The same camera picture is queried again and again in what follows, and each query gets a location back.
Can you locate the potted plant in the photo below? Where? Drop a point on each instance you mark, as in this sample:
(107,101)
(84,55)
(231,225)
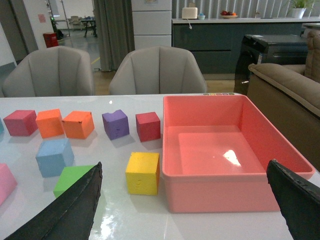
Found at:
(298,7)

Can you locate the fruit bowl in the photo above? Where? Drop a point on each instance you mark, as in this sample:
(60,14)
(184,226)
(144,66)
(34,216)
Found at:
(228,14)

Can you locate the right beige chair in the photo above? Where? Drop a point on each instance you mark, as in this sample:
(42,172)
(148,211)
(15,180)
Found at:
(158,70)

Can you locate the left beige chair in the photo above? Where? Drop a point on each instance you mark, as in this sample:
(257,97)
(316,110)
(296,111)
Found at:
(52,72)

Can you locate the dark grey counter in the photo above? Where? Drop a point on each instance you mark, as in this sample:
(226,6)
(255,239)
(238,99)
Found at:
(216,42)

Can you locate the crimson pink foam cube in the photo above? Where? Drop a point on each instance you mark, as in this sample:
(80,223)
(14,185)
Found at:
(21,123)

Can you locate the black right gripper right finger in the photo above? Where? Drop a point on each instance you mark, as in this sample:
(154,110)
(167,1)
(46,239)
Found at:
(298,200)

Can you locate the light blue foam cube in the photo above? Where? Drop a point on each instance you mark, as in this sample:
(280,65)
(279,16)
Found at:
(53,156)

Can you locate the yellow foam cube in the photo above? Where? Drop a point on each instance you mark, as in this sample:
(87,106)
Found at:
(143,173)

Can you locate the chipped orange foam cube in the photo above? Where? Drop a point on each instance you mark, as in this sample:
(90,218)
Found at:
(78,124)

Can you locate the dark red foam cube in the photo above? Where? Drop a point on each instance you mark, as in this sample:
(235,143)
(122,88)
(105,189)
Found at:
(148,126)

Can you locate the beige chair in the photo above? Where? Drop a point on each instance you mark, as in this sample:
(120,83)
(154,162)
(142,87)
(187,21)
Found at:
(52,72)
(158,70)

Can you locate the grey curtain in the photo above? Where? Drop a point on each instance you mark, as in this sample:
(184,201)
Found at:
(115,32)

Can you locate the red fire cabinet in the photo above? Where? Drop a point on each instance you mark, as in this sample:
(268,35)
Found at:
(50,39)

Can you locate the white toaster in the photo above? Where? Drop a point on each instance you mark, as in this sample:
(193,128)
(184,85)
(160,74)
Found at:
(189,13)

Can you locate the pink plastic bin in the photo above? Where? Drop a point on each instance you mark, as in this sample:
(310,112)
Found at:
(215,153)

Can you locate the white drawer cabinet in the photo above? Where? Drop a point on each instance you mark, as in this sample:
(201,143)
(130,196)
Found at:
(152,23)

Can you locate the green foam cube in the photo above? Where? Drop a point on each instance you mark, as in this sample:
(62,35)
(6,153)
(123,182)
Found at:
(68,177)

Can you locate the notched purple foam cube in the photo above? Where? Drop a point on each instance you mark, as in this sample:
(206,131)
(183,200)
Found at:
(116,124)

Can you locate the small blue bowl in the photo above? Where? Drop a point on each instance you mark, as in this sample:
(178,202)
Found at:
(201,17)

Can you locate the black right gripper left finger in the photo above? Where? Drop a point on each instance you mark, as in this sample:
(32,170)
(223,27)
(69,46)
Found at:
(68,217)

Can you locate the beige sofa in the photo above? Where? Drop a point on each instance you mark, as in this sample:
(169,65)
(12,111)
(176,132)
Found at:
(289,96)

